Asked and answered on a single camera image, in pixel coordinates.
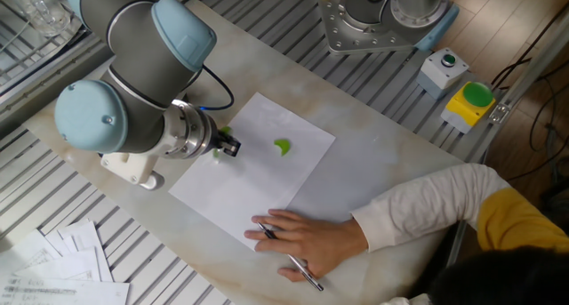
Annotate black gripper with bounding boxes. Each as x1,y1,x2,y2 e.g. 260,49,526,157
209,125,243,158

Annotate green clear correction tape dispenser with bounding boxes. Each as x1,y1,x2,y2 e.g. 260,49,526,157
211,125,232,165

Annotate white paper sheet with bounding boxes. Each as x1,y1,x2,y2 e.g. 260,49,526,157
168,92,337,252

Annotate black and clear pen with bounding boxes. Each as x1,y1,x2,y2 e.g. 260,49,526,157
256,221,325,293

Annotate left forearm white sleeve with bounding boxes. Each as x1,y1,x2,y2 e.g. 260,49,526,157
381,293,432,305

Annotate right forearm white sleeve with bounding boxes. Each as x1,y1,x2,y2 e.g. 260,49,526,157
350,163,512,253

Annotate person's right hand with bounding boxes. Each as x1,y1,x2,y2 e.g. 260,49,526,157
243,208,370,283

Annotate green plastic cap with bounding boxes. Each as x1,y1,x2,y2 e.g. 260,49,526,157
273,138,293,157

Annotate pile of printed papers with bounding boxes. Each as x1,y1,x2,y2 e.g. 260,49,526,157
0,219,131,305

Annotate grey box green button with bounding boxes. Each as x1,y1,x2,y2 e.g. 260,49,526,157
416,47,470,100

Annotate clear glass beaker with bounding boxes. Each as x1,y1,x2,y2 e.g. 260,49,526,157
8,0,72,37

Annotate yellow box green mushroom button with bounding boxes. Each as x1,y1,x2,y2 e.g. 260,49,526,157
440,81,497,134

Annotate yellow shirt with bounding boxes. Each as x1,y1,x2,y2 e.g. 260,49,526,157
476,187,569,255

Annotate person's head black hair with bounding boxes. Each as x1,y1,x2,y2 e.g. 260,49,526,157
426,246,569,305

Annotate black gripper cable bundle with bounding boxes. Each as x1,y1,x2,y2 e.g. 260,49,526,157
195,64,236,112

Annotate silver robot mount plate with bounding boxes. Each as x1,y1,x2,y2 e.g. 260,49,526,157
318,0,421,56

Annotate black cables on rack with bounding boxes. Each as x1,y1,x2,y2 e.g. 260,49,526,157
0,11,97,86

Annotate black floor cables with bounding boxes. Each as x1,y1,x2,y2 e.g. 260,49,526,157
491,2,569,199

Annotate aluminium frame beam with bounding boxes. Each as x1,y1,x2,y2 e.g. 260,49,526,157
486,15,569,126

